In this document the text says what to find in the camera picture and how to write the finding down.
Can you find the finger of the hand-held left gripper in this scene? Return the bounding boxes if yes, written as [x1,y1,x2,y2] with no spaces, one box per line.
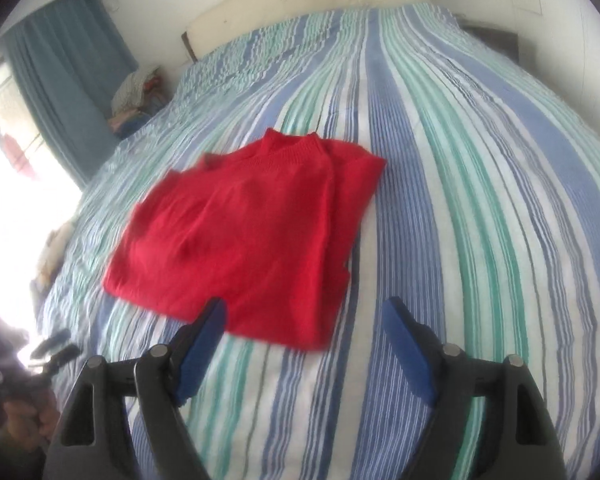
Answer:
[42,343,82,368]
[31,329,72,358]

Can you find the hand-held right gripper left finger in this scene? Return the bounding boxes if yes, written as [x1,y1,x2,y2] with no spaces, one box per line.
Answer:
[42,297,227,480]

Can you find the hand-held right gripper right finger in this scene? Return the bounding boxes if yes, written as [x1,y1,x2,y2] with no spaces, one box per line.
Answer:
[383,296,566,480]

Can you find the red knit sweater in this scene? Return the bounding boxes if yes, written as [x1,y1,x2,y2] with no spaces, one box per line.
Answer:
[102,129,387,352]

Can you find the red hanging clothes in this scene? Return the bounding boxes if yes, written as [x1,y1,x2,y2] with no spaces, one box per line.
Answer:
[0,130,37,181]

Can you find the pile of clothes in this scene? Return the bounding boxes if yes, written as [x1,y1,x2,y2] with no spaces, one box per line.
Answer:
[109,65,168,137]

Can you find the person's left hand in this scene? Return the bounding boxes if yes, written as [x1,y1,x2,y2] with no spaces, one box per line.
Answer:
[2,392,62,453]

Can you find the beige cloth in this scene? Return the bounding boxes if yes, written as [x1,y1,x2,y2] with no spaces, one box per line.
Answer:
[34,220,77,287]

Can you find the blue green striped bed sheet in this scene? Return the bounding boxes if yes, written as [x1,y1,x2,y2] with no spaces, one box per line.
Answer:
[30,2,600,480]

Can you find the blue curtain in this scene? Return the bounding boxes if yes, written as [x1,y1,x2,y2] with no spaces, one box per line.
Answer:
[4,0,140,191]

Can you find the cream padded headboard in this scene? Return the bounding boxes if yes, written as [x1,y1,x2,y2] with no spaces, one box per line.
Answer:
[182,0,431,63]

